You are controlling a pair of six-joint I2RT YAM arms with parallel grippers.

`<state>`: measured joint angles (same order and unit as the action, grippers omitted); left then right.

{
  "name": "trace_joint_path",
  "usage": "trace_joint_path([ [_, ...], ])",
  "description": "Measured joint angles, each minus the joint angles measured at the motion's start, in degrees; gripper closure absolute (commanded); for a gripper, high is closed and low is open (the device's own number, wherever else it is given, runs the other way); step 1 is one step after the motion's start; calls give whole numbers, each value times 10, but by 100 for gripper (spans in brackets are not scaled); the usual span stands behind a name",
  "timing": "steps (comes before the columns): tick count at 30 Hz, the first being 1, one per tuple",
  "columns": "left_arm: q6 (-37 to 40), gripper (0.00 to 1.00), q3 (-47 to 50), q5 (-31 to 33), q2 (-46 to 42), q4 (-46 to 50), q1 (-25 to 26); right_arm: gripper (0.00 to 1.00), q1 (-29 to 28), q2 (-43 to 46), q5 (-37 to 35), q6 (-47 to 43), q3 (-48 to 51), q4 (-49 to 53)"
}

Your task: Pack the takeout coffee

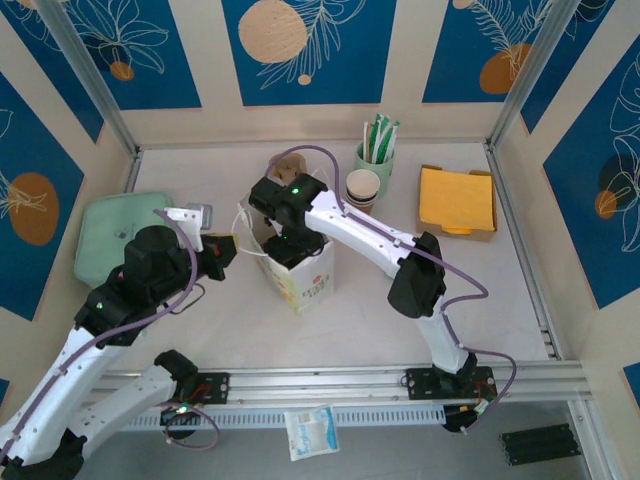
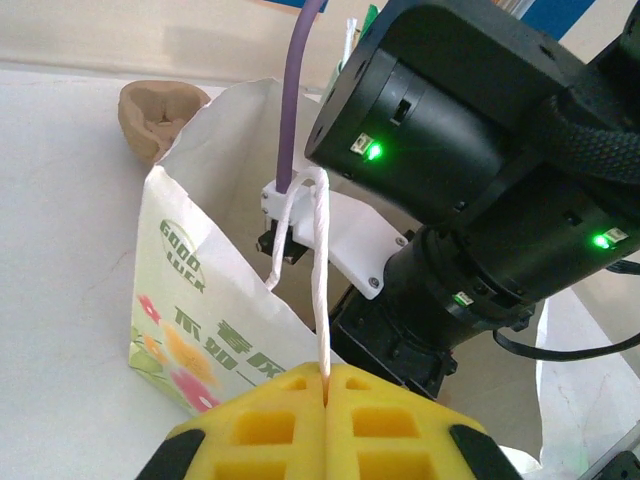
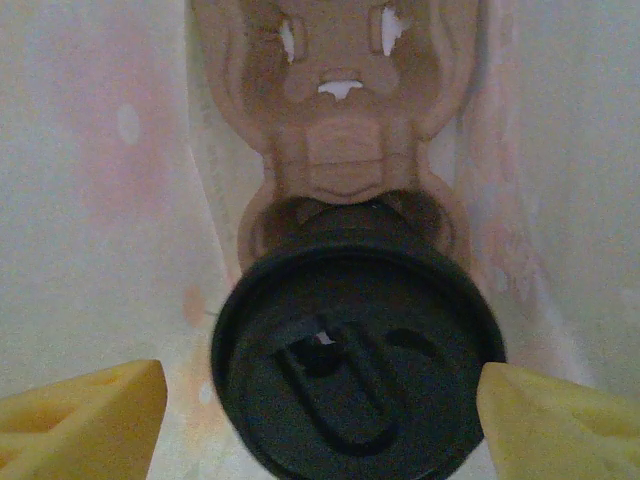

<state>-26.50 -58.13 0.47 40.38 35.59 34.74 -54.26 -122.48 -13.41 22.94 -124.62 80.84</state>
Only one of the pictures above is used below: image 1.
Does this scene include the aluminium frame post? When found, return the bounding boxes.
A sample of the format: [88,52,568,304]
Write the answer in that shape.
[37,0,141,156]
[487,0,584,151]

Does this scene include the white paper carry bag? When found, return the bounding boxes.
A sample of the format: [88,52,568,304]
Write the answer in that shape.
[232,167,336,317]

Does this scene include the aluminium side rail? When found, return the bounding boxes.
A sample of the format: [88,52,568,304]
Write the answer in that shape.
[483,142,564,361]

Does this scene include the brown pulp cup carrier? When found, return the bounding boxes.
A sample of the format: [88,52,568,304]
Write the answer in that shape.
[268,153,308,184]

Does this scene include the black ribbed block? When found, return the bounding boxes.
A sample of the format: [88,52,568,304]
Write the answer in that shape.
[498,423,584,469]

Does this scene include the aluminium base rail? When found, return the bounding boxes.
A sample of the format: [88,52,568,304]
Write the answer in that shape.
[42,362,594,414]

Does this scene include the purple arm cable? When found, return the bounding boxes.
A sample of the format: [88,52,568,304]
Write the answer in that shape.
[267,144,519,437]
[7,208,221,451]

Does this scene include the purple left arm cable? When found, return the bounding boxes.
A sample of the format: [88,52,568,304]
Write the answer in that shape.
[7,208,221,451]

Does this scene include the white slotted cable duct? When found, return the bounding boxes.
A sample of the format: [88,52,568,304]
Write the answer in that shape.
[119,405,446,432]

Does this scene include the mint green straw holder cup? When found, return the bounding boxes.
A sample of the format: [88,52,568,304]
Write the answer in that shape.
[354,139,396,199]

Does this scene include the yellow napkin stack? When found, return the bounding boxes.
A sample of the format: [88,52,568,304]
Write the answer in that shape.
[418,167,498,236]

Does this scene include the mint green zip pouch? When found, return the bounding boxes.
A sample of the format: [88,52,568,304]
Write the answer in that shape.
[73,191,184,291]

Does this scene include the brown cardboard napkin box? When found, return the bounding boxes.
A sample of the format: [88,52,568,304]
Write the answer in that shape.
[415,163,499,244]

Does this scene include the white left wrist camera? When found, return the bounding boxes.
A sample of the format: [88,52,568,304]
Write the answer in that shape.
[164,202,215,251]

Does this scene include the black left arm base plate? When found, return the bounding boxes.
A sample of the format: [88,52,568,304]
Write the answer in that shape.
[169,370,231,406]

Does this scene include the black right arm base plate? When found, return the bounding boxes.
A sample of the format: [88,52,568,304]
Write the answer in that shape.
[401,367,497,401]

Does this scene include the white blue wipes packet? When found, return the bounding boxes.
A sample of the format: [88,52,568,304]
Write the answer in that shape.
[283,403,342,462]

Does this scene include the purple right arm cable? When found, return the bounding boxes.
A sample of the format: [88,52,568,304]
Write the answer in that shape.
[267,144,519,437]

